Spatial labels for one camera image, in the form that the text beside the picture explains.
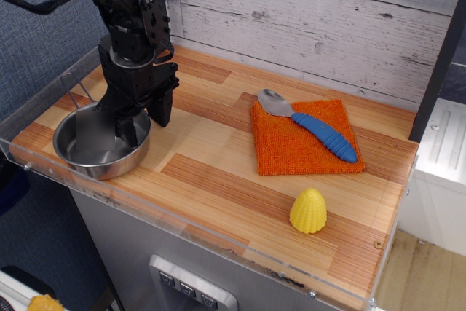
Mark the orange knitted cloth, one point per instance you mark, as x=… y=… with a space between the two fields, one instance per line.
x=285 y=148

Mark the clear acrylic table guard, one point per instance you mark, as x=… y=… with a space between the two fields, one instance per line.
x=199 y=180

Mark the dark right vertical post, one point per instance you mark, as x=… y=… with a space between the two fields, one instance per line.
x=446 y=54

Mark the silver dispenser button panel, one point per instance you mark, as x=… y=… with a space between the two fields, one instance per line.
x=182 y=288

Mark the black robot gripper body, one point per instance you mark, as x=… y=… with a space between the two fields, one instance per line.
x=129 y=89

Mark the white aluminium rail block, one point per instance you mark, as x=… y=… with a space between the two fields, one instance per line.
x=434 y=206

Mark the blue handled metal spoon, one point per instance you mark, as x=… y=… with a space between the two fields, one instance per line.
x=274 y=104

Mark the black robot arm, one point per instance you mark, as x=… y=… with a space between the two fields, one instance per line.
x=136 y=58

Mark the yellow plastic corn piece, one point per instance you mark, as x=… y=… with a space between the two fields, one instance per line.
x=309 y=212

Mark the grey toy fridge cabinet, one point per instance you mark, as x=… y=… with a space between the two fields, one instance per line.
x=126 y=244

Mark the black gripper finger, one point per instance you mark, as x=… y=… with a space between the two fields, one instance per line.
x=125 y=129
x=160 y=106

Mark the stainless steel pan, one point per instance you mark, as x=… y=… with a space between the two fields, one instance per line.
x=101 y=164

